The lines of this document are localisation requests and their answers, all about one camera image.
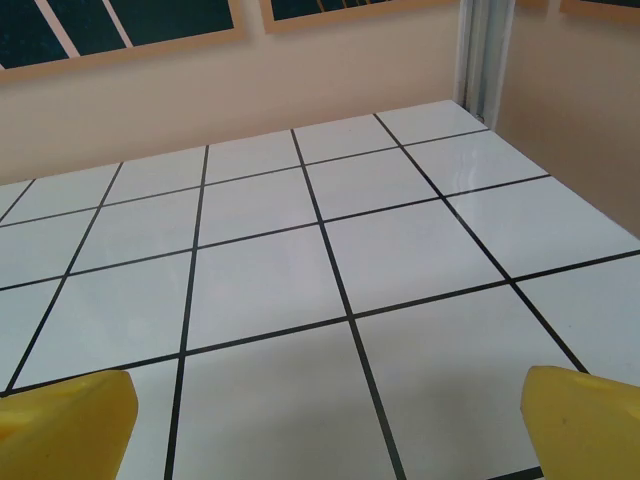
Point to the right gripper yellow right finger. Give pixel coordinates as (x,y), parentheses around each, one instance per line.
(590,430)

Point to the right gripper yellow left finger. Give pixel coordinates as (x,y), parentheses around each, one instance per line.
(60,430)

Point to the aluminium frame post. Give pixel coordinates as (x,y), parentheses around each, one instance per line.
(482,60)

